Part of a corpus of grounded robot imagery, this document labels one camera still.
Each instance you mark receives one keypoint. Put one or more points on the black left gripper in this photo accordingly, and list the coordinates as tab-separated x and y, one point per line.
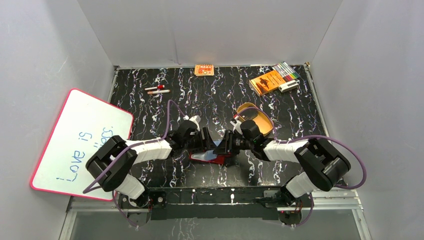
204	141

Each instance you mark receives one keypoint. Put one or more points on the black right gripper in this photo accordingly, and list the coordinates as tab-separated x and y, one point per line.
226	145

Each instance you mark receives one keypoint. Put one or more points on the red leather card holder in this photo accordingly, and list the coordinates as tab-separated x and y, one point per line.
215	152

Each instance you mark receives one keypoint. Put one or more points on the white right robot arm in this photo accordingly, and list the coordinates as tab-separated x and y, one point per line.
323	165

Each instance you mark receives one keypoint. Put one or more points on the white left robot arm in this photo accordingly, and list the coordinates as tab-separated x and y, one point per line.
110	165

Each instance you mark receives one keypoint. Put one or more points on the black card in tray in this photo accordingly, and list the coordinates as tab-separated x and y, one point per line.
250	114

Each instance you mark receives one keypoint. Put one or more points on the yellow oval tray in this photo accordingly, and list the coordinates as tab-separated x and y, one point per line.
264	124

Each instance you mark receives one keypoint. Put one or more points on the orange white marker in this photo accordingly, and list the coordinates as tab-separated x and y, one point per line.
158	92

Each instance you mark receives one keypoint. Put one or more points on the orange book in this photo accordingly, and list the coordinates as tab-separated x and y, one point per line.
266	83

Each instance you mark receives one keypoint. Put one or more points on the red capped marker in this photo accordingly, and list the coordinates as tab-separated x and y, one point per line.
154	88

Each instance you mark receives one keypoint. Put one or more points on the small orange notepad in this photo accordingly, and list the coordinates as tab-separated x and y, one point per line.
204	70

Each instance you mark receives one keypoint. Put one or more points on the white whiteboard eraser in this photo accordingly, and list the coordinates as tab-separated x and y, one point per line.
288	86

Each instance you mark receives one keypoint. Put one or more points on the pack of coloured markers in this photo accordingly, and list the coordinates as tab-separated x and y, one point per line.
286	71

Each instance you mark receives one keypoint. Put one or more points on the pink framed whiteboard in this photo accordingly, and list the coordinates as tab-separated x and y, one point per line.
83	125

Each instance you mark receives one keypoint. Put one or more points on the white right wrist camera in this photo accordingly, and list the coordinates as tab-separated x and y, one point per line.
236	123

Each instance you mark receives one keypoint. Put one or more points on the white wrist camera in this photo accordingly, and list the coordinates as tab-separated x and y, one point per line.
195	119
236	123

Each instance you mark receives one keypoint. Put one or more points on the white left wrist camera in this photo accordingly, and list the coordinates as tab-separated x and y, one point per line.
195	119

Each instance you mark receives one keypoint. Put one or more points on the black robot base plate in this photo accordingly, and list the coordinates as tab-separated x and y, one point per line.
263	202

